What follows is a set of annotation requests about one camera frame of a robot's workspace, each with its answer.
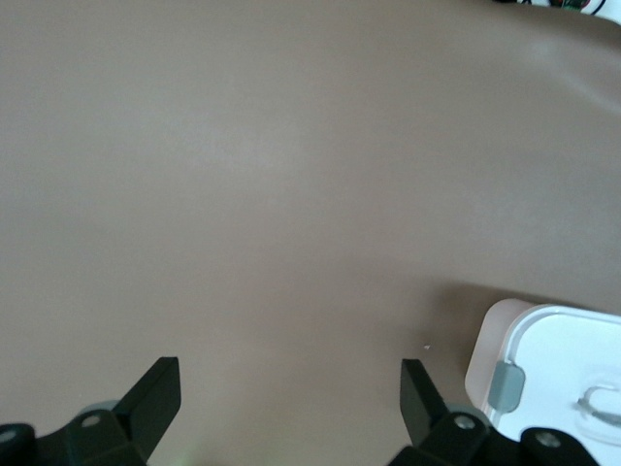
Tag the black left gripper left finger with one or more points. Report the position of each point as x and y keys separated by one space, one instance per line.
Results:
x=155 y=403

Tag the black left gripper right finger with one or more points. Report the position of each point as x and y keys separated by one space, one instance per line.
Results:
x=419 y=403

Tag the white box lid grey clips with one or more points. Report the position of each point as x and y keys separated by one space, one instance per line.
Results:
x=558 y=349

